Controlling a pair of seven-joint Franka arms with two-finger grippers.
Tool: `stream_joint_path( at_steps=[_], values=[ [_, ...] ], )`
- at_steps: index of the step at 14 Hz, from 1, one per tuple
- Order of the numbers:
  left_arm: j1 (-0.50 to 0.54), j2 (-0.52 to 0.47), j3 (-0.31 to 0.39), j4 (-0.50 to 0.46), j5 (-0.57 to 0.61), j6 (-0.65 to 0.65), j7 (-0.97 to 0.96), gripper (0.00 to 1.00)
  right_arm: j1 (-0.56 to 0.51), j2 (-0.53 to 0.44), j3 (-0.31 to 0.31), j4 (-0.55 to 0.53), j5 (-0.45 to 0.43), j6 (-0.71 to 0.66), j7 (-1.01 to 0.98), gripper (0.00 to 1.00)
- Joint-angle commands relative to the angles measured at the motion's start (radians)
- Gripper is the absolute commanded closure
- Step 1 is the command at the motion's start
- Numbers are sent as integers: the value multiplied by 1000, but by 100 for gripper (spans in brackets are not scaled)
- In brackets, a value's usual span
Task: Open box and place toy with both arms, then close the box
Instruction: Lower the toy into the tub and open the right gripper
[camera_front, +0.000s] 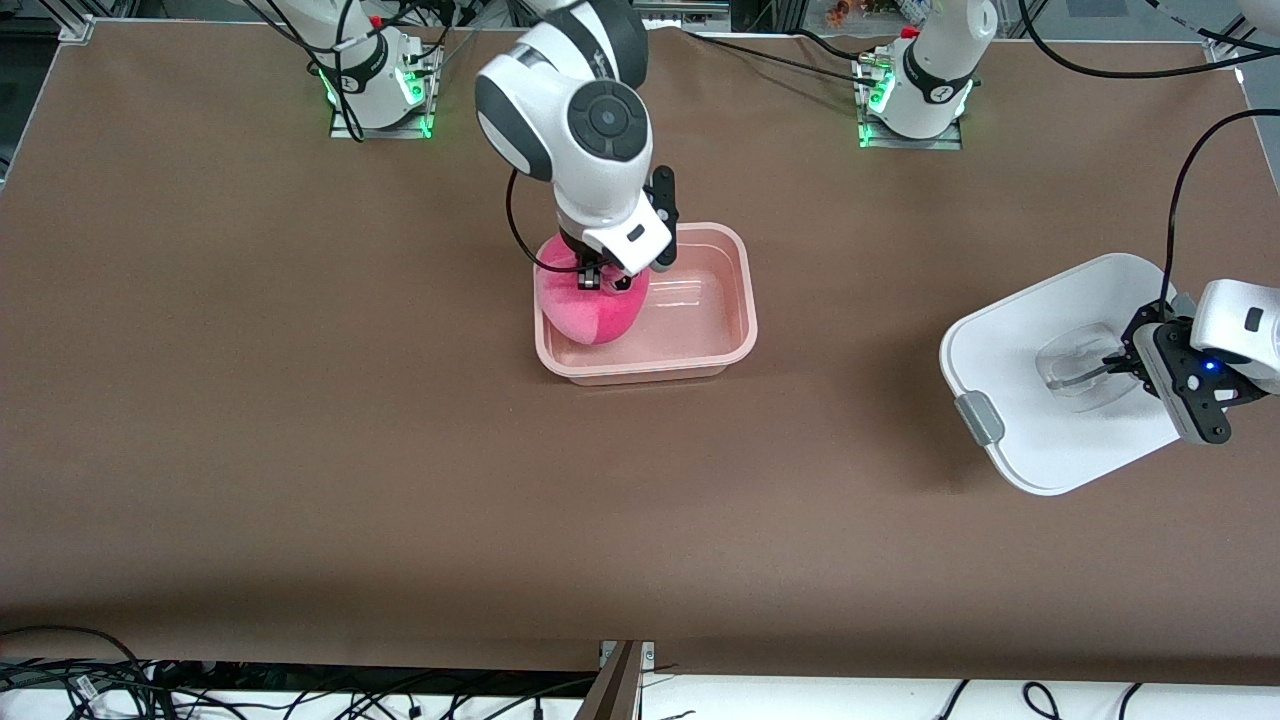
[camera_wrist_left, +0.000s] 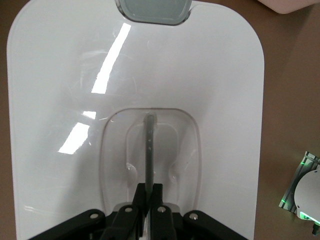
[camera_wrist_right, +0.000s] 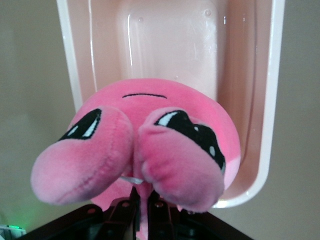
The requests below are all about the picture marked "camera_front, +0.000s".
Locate thin black table cable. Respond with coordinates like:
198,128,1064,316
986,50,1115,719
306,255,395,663
683,28,886,89
790,28,891,65

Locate black base connector cable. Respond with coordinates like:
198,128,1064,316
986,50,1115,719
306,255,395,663
400,0,481,76

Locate black looped floor cable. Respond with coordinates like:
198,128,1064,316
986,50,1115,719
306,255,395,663
0,625,151,720

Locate white box lid grey clips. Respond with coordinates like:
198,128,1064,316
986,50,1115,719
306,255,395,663
938,252,1201,498

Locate brown table cover mat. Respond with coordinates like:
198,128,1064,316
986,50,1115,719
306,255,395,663
0,20,1280,686

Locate pink plush toy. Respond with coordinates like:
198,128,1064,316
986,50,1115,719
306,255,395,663
535,235,651,347

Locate grey metal rail bracket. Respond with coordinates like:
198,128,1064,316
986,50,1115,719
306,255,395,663
640,0,731,26

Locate pink plastic box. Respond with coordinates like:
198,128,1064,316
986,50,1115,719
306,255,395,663
534,222,759,387

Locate small colourful figures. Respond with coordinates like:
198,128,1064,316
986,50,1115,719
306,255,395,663
825,0,931,28

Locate black cable bundle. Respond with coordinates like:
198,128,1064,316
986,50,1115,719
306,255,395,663
0,655,601,720

